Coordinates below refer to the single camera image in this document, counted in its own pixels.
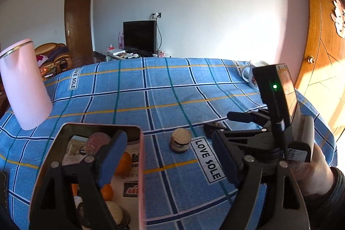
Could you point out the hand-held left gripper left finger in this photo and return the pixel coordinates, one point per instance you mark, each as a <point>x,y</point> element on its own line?
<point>113,157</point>

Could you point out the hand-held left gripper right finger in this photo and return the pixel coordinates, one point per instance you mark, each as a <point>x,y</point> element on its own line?
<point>226,160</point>

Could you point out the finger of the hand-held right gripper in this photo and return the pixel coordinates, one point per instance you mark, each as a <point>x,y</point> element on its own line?
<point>242,116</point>
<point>215,129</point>

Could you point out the large orange tangerine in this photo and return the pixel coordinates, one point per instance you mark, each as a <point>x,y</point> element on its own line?
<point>124,164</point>

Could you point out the purple passion fruit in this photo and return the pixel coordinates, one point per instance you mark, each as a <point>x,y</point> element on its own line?
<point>98,142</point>

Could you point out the pink rectangular tin box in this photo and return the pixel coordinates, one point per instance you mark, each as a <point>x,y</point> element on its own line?
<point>141,165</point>

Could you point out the round orange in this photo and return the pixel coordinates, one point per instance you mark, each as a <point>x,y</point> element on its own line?
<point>74,189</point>
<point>107,192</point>

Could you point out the round sandwich biscuit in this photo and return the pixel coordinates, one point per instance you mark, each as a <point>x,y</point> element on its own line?
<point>180,141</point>

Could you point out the large cut mangosteen half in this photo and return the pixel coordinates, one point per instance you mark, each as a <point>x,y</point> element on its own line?
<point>116,213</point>

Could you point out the person's right forearm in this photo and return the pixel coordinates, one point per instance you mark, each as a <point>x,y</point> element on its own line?
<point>331,208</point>

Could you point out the person's right hand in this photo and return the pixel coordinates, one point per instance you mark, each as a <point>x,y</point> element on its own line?
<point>315,176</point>

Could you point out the white printed mug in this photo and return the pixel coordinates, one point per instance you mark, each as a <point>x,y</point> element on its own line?
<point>250,76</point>

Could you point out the brass door knob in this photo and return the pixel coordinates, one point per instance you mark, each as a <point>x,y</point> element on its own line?
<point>311,59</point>

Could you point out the blue checked tablecloth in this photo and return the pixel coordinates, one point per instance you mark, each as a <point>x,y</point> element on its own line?
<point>167,95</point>

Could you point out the orange wooden door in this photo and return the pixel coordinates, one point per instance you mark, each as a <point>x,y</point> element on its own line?
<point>320,44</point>

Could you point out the white plastic bag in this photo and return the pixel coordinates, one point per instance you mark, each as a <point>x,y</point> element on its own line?
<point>163,53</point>

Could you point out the flat white box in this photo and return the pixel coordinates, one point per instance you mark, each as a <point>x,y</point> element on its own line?
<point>115,51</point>

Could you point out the white flower door decoration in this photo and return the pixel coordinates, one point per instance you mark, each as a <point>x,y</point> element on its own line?
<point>339,17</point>

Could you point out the pink cylindrical cup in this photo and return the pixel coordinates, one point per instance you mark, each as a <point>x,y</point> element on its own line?
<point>27,90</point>

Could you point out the brown leather armchair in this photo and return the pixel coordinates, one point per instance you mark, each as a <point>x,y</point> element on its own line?
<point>54,57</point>

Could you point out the pink bottle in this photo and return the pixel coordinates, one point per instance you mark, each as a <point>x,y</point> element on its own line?
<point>121,40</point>

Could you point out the black television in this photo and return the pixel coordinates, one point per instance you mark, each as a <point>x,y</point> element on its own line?
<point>139,36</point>

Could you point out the dark brown wooden door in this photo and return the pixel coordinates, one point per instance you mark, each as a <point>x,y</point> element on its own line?
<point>79,28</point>

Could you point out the white wall socket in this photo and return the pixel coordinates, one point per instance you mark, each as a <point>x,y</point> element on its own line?
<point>156,15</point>

